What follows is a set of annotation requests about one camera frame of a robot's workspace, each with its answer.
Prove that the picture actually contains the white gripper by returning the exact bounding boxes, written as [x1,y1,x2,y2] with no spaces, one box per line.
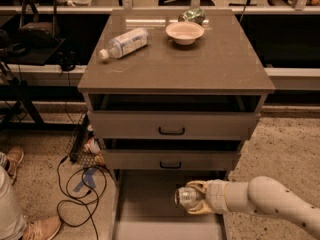
[186,180,229,215]

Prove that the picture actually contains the green white 7up can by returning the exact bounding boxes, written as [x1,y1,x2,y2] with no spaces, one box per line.
[175,187,203,210]

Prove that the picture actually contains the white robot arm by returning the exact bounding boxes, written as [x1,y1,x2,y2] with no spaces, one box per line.
[176,176,320,240]

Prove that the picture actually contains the middle drawer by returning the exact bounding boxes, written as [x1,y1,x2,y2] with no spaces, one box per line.
[103,150,241,171]

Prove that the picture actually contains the open bottom drawer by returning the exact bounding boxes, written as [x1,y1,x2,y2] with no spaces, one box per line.
[110,170,227,240]

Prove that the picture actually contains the grey drawer cabinet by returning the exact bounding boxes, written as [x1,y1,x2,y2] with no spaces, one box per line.
[78,10,275,240]

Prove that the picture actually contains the top drawer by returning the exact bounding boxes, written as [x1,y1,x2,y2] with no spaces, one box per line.
[88,111,260,140]

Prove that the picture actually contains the blue tape cross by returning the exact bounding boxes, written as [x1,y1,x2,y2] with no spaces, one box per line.
[73,167,97,192]

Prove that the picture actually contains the tan shoe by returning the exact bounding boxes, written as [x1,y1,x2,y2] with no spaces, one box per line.
[22,216,62,240]
[7,146,24,184]

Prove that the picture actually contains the white bowl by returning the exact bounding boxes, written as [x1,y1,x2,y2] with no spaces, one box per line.
[166,22,204,45]

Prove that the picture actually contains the clear plastic water bottle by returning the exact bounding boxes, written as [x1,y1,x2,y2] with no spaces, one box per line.
[99,27,149,60]

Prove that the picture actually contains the black headphones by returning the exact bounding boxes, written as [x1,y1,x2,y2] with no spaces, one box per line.
[57,51,77,72]

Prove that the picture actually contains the person leg light trousers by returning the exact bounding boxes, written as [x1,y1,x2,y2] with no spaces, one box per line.
[0,153,26,240]

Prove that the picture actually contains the black bag on shelf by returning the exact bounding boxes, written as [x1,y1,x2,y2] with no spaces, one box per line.
[18,0,59,48]

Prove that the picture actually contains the wire mesh basket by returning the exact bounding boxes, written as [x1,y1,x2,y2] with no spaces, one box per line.
[66,114,105,167]

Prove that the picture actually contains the black cable on floor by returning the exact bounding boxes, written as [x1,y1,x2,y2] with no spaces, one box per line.
[55,155,108,240]

